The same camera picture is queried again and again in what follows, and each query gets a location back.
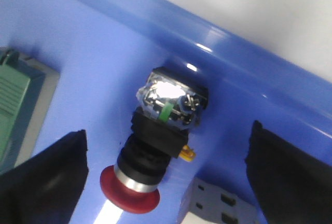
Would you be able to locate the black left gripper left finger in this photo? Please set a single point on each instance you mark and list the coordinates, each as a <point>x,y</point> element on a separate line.
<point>47,187</point>

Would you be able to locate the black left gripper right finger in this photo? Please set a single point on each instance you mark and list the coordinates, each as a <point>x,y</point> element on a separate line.
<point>290,185</point>

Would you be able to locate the red emergency stop button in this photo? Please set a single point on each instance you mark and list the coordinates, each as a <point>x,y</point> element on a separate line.
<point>170,106</point>

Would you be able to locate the white grey connector block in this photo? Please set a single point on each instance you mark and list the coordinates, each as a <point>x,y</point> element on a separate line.
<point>206,203</point>

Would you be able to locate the green terminal block module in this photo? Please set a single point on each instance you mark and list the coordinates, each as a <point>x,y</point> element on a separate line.
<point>27,88</point>

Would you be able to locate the blue plastic tray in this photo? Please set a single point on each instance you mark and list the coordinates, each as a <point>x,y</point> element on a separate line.
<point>104,51</point>

